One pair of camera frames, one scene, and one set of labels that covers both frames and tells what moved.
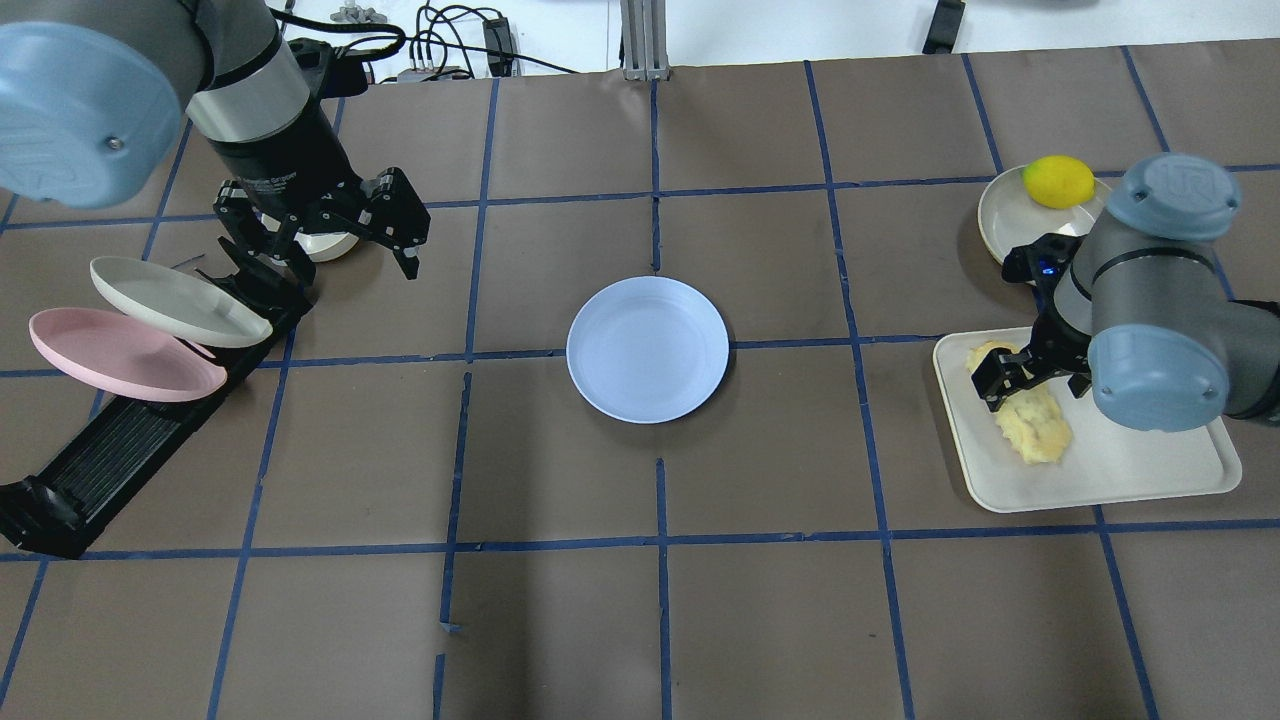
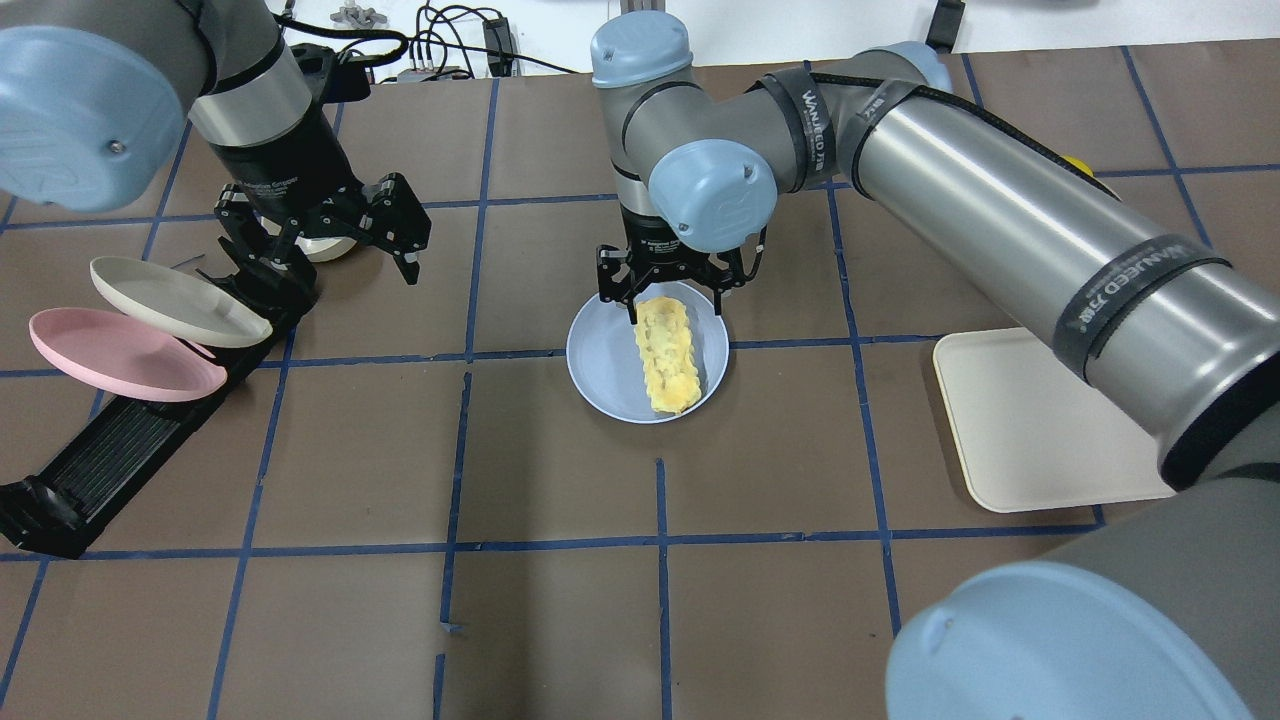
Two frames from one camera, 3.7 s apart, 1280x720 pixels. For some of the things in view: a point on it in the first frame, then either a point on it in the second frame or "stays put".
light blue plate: (647, 349) stays put
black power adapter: (497, 36) stays put
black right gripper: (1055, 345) → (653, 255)
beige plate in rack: (176, 305) stays put
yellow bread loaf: (1035, 424) → (667, 354)
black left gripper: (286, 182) stays put
